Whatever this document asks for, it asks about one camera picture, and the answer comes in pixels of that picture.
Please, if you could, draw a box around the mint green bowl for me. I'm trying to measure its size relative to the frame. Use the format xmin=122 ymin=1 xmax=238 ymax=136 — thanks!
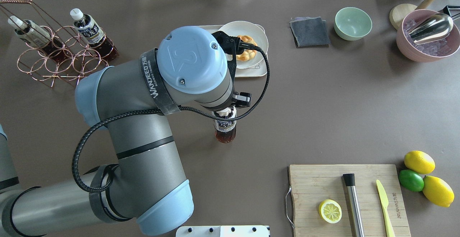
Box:
xmin=334 ymin=6 xmax=373 ymax=41

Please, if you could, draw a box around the half lemon slice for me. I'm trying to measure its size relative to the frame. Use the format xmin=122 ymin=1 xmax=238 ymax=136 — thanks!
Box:
xmin=318 ymin=199 xmax=342 ymax=224

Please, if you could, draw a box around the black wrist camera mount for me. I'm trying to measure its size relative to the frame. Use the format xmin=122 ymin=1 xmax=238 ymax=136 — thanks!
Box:
xmin=212 ymin=31 xmax=255 ymax=81

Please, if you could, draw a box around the yellow plastic knife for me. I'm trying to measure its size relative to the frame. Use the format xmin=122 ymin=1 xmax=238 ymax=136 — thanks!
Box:
xmin=375 ymin=179 xmax=396 ymax=237

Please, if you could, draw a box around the steel ice scoop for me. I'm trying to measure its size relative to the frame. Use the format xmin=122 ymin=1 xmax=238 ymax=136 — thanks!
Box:
xmin=408 ymin=13 xmax=454 ymax=45

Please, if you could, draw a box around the yellow lemon lower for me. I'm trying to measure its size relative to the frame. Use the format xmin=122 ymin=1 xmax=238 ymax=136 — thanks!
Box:
xmin=422 ymin=176 xmax=455 ymax=208

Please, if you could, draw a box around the pink bowl with ice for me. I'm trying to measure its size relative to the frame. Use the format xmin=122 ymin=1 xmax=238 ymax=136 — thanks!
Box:
xmin=396 ymin=9 xmax=459 ymax=62

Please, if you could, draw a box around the grey folded cloth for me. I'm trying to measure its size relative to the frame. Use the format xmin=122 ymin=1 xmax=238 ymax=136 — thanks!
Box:
xmin=289 ymin=17 xmax=330 ymax=47

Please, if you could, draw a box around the tea bottle front left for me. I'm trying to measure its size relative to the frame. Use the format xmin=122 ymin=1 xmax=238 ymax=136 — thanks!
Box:
xmin=70 ymin=9 xmax=118 ymax=62

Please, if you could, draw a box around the yellow lemon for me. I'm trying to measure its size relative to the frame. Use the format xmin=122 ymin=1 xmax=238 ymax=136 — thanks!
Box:
xmin=422 ymin=176 xmax=455 ymax=208
xmin=404 ymin=150 xmax=436 ymax=174

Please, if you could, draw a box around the tea bottle front right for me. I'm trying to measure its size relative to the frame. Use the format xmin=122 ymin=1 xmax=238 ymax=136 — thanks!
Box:
xmin=7 ymin=16 xmax=59 ymax=61

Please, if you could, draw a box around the green lime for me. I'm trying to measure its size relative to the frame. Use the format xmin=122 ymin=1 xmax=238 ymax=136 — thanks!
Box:
xmin=398 ymin=169 xmax=424 ymax=192

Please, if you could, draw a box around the copper wire bottle rack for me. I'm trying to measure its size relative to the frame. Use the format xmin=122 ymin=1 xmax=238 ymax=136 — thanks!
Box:
xmin=1 ymin=0 xmax=119 ymax=88

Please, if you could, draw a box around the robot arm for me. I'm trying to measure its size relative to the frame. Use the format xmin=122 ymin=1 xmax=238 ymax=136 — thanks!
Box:
xmin=1 ymin=26 xmax=260 ymax=237

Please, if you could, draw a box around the white round plate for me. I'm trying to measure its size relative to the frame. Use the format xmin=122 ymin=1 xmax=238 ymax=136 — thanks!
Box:
xmin=218 ymin=21 xmax=269 ymax=69

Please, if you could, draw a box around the wooden cutting board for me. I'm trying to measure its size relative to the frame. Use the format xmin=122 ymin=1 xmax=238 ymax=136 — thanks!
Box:
xmin=289 ymin=164 xmax=411 ymax=237

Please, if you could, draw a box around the yellow lemon upper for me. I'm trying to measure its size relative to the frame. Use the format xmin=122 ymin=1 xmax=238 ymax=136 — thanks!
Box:
xmin=404 ymin=150 xmax=436 ymax=174

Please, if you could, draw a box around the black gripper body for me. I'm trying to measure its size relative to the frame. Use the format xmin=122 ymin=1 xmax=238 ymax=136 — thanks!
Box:
xmin=230 ymin=92 xmax=252 ymax=109

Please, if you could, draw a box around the steel muddler rod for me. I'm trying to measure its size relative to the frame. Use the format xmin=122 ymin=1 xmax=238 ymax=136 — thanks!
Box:
xmin=342 ymin=173 xmax=365 ymax=237

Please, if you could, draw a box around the white serving tray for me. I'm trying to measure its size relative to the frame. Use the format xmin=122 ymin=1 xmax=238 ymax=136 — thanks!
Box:
xmin=199 ymin=24 xmax=268 ymax=77

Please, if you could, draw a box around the tea bottle white cap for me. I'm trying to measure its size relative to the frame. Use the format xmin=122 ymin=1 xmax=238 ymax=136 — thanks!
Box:
xmin=212 ymin=106 xmax=236 ymax=143

